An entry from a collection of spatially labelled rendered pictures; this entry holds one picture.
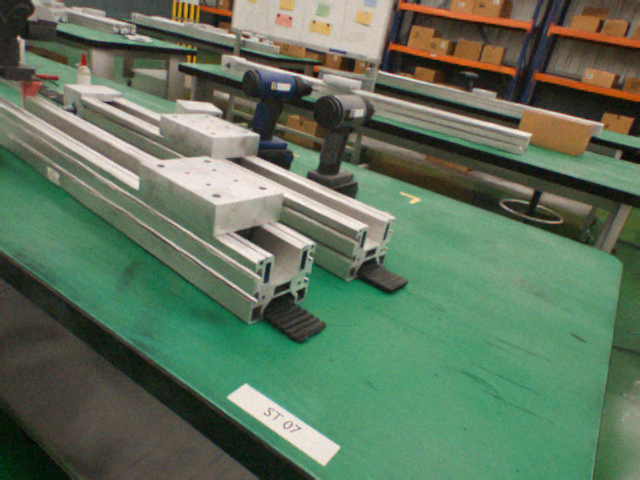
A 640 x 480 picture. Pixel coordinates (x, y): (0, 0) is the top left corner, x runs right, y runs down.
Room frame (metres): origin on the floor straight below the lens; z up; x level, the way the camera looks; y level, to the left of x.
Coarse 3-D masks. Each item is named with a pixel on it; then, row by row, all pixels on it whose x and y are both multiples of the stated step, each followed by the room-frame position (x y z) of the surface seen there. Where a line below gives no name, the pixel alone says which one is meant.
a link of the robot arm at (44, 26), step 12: (0, 12) 0.96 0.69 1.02; (12, 12) 0.95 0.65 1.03; (24, 12) 0.97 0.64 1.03; (36, 12) 1.03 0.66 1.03; (48, 12) 1.06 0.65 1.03; (12, 24) 0.97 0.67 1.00; (24, 24) 0.98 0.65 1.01; (36, 24) 1.03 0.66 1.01; (48, 24) 1.05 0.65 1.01; (24, 36) 1.03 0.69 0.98; (36, 36) 1.04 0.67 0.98; (48, 36) 1.06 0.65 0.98
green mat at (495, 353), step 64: (0, 192) 0.68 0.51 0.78; (64, 192) 0.73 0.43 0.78; (384, 192) 1.11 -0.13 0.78; (64, 256) 0.53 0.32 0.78; (128, 256) 0.56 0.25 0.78; (448, 256) 0.79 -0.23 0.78; (512, 256) 0.85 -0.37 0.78; (576, 256) 0.93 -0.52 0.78; (128, 320) 0.43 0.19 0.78; (192, 320) 0.45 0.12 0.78; (320, 320) 0.50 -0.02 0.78; (384, 320) 0.53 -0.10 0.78; (448, 320) 0.56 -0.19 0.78; (512, 320) 0.60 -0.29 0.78; (576, 320) 0.64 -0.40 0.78; (192, 384) 0.35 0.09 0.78; (256, 384) 0.37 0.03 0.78; (320, 384) 0.39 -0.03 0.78; (384, 384) 0.41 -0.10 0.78; (448, 384) 0.43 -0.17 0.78; (512, 384) 0.45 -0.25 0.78; (576, 384) 0.48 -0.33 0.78; (384, 448) 0.32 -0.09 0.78; (448, 448) 0.34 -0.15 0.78; (512, 448) 0.35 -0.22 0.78; (576, 448) 0.37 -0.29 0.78
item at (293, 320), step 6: (300, 312) 0.50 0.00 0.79; (306, 312) 0.50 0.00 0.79; (288, 318) 0.48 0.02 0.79; (294, 318) 0.48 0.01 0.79; (300, 318) 0.48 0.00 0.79; (306, 318) 0.49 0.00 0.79; (276, 324) 0.46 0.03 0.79; (282, 324) 0.47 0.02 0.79; (288, 324) 0.47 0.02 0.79; (294, 324) 0.47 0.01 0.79; (282, 330) 0.46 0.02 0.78
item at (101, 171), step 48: (0, 96) 0.94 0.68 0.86; (48, 144) 0.78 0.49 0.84; (96, 144) 0.81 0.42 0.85; (96, 192) 0.69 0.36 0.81; (144, 240) 0.59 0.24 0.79; (192, 240) 0.53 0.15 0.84; (240, 240) 0.50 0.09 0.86; (288, 240) 0.53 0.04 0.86; (240, 288) 0.49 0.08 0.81; (288, 288) 0.51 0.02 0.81
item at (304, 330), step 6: (312, 318) 0.49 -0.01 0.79; (318, 318) 0.49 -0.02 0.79; (300, 324) 0.48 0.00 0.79; (306, 324) 0.47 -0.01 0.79; (312, 324) 0.48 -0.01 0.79; (318, 324) 0.48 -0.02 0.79; (324, 324) 0.48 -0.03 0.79; (288, 330) 0.45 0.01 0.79; (294, 330) 0.46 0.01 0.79; (300, 330) 0.46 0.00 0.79; (306, 330) 0.46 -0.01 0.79; (312, 330) 0.47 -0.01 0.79; (318, 330) 0.47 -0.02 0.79; (294, 336) 0.45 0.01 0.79; (300, 336) 0.45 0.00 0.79; (306, 336) 0.45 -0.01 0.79
